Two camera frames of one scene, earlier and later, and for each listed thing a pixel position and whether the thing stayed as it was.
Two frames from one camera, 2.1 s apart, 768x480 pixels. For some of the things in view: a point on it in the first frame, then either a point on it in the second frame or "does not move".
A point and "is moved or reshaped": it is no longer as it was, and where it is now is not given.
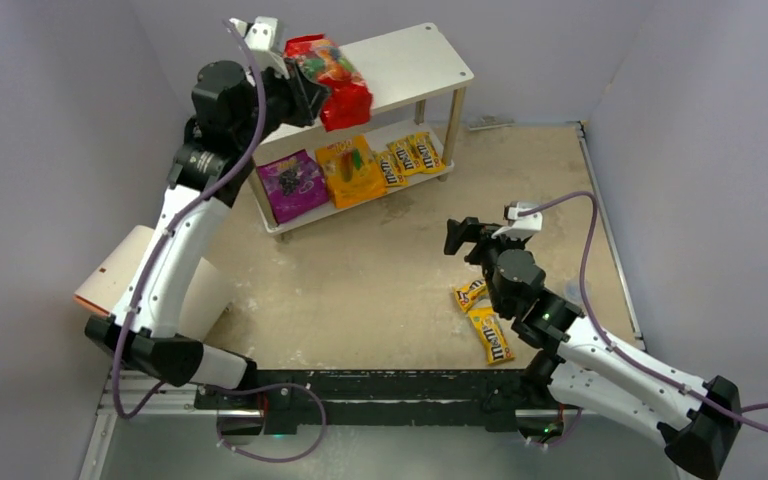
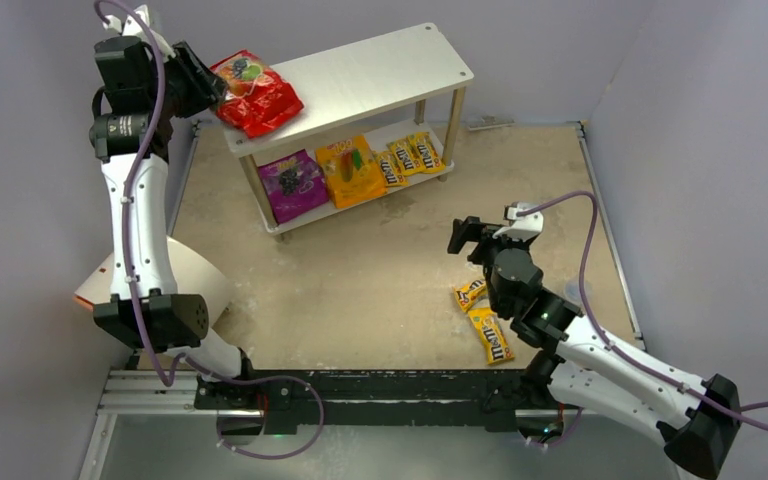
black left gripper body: [306, 92] to [197, 76]
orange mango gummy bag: [352, 171] does not move
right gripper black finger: [454, 237] does not move
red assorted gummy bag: [348, 101] is moved or reshaped
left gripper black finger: [315, 94] to [213, 88]
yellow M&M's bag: [431, 160] does not move
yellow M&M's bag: [407, 155] does not move
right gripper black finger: [471, 229] does not move
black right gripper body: [476, 238] does not move
